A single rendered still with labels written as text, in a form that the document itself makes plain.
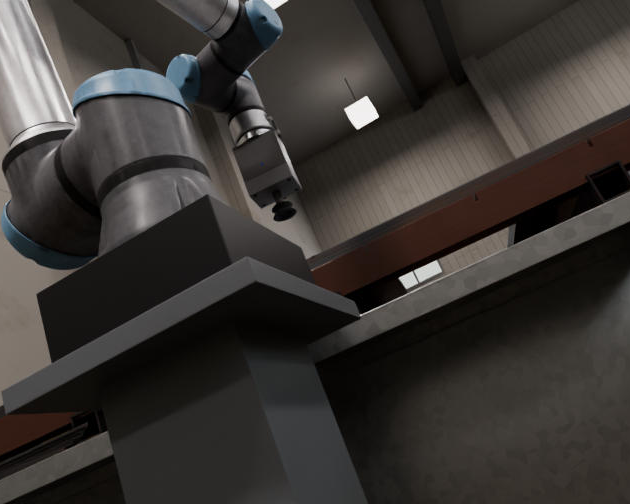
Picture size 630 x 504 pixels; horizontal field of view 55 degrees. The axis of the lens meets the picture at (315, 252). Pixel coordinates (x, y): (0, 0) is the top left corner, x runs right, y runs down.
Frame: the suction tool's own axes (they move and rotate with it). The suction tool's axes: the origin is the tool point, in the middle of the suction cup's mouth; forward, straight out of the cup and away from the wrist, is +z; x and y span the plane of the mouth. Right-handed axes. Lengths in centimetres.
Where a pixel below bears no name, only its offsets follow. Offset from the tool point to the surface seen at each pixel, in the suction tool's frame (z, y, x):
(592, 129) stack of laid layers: 11, -50, 3
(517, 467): 51, -17, 10
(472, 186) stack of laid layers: 10.8, -30.2, 2.7
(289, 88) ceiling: -578, 34, -760
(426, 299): 30.1, -15.8, 26.4
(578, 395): 46, -28, 10
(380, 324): 30.6, -9.8, 26.2
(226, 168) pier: -421, 157, -648
